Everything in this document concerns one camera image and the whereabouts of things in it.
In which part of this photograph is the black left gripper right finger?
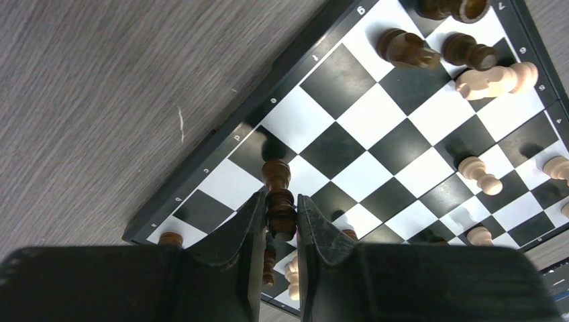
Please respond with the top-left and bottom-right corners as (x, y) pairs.
(297, 195), (561, 321)

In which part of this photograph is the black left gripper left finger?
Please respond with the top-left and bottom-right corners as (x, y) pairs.
(1, 192), (266, 321)

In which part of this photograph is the dark brown chess piece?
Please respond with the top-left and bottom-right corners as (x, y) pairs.
(262, 159), (297, 242)

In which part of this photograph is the black white chess board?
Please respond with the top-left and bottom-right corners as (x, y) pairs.
(122, 0), (569, 317)

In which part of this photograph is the light fallen chess piece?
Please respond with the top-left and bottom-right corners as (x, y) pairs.
(456, 62), (539, 101)

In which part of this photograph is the dark knight chess piece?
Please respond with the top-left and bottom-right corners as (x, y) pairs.
(376, 28), (441, 70)

